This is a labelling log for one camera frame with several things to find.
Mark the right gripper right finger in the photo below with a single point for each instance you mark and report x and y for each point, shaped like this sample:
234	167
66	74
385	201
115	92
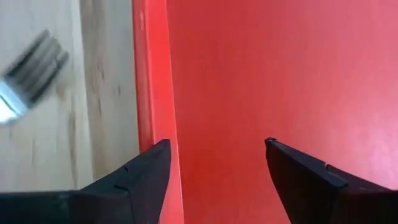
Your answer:
304	186

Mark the red plastic tray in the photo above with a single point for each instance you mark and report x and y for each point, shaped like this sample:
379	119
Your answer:
248	77

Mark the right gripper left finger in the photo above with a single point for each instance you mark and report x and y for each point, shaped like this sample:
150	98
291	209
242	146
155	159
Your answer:
130	193

